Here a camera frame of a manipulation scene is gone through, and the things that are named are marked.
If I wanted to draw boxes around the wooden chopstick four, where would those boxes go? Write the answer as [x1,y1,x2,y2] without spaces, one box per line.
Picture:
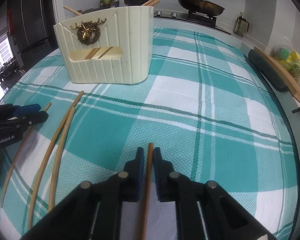
[27,90,84,229]

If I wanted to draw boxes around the wooden chopstick six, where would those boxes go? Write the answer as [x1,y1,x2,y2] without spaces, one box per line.
[47,107,76,212]

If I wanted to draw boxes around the wooden chopstick seven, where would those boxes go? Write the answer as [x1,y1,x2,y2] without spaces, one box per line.
[138,142,154,239]

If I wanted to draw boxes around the wooden chopstick two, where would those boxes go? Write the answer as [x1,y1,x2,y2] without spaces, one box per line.
[142,0,155,6]

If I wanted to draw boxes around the wooden chopstick three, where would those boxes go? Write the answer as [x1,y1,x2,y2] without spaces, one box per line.
[0,123,48,208]

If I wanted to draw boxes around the wooden chopstick five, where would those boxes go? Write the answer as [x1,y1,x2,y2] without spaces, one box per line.
[63,5,82,16]

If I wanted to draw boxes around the wooden chopstick one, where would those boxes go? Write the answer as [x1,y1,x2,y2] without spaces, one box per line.
[148,0,160,6]

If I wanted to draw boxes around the dark grey refrigerator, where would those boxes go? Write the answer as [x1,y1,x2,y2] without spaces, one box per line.
[7,0,58,71]

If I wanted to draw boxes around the teal plaid tablecloth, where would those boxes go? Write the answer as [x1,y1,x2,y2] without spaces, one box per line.
[0,28,298,239]

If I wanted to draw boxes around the cream utensil holder box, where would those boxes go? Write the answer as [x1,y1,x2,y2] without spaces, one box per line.
[54,6,154,85]

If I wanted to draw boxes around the wooden cutting board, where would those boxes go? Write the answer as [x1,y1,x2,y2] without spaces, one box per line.
[254,47,300,102]

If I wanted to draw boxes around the dark rolled mat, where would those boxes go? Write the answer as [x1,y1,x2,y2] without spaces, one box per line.
[248,49,288,92]

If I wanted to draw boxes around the sauce bottles group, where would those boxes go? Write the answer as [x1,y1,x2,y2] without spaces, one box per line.
[99,0,120,9]

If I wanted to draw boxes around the plastic bag of sponges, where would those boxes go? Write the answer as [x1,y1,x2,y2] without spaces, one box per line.
[273,37,300,82]

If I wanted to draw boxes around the glass pitcher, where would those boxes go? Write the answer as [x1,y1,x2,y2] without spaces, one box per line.
[234,12,250,37]

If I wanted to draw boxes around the black gas stove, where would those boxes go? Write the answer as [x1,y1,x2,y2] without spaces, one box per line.
[154,10,231,35]

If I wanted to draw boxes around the black wok glass lid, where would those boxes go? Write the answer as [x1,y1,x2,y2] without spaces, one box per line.
[178,0,225,17]

